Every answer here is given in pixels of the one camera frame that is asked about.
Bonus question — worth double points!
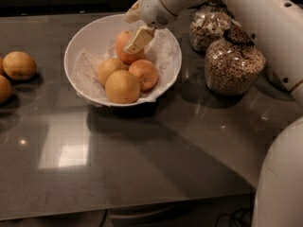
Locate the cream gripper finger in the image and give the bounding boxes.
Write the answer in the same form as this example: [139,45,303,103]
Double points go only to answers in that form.
[124,0,142,24]
[124,26,154,54]

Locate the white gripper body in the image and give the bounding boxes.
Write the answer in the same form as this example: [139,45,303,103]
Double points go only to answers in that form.
[139,0,176,29]

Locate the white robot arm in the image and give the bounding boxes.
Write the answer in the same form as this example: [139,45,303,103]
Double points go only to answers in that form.
[125,0,303,227]

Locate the white bowl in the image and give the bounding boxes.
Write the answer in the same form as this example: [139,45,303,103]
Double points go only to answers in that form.
[63,13,183,108]

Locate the white paper liner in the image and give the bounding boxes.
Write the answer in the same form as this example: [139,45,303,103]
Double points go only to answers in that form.
[71,22,178,107]

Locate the back left glass jar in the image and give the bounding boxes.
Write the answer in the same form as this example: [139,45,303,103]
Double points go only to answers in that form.
[188,0,231,53]

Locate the front glass cereal jar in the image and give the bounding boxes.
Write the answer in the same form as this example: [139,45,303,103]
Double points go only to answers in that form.
[205,26,266,96]

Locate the large orange on table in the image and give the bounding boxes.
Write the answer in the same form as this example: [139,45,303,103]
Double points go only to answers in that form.
[3,51,37,81]

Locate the right colourful cereal jar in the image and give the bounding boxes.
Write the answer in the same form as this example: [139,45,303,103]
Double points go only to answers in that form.
[266,66,286,91]

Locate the black cables under table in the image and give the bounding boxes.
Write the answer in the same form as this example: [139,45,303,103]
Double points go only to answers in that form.
[215,208,254,227]

